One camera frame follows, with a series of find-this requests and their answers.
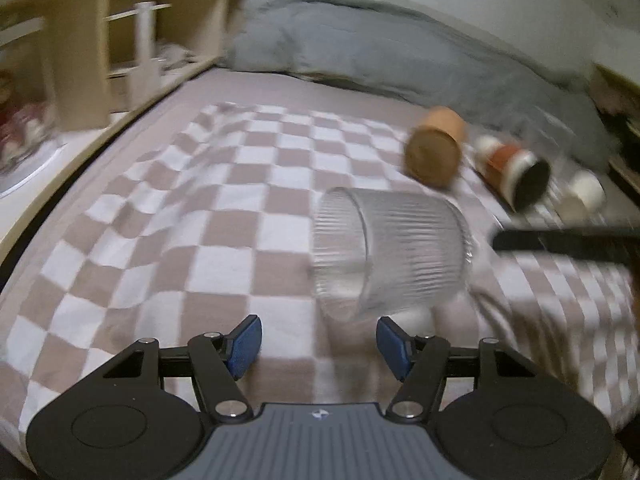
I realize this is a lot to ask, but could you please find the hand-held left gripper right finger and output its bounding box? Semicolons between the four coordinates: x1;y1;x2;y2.
375;315;539;424

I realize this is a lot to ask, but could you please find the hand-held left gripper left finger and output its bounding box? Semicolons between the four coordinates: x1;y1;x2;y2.
101;314;264;424

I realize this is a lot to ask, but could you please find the brown cork cup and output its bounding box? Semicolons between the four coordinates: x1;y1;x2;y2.
403;105;469;189

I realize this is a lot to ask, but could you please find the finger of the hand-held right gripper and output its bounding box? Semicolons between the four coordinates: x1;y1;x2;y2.
492;227;640;266

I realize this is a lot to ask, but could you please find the wooden shelf unit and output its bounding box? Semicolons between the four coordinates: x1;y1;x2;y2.
0;0;249;133

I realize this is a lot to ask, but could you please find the red white striped mug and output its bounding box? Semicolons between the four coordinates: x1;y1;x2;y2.
472;134;552;214

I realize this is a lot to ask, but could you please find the ribbed clear glass cup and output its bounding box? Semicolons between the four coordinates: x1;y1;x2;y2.
310;187;476;324

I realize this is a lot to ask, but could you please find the red and white package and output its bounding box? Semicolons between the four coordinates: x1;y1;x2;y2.
0;74;57;176

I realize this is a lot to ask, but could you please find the small white cup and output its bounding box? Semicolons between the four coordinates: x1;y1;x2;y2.
559;169;607;221

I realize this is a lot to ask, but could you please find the checkered blanket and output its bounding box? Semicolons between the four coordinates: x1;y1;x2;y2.
0;102;640;433

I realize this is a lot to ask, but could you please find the white stand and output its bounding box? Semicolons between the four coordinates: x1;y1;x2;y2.
104;2;174;111

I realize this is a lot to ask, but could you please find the grey duvet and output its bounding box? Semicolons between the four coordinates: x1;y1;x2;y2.
224;0;622;172

